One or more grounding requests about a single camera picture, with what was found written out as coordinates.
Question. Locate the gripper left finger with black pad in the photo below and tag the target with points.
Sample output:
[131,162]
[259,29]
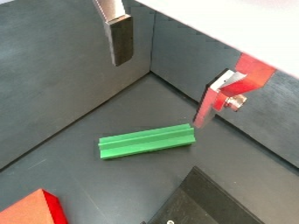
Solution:
[119,29]

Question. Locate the red shape-sorting block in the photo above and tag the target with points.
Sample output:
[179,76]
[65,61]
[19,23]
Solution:
[39,208]

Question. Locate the black curved fixture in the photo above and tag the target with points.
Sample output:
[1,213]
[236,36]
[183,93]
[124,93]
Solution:
[200,202]

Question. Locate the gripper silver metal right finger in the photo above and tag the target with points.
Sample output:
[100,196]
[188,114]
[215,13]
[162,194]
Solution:
[224,92]

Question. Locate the green star-profile bar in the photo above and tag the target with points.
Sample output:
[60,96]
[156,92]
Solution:
[144,141]

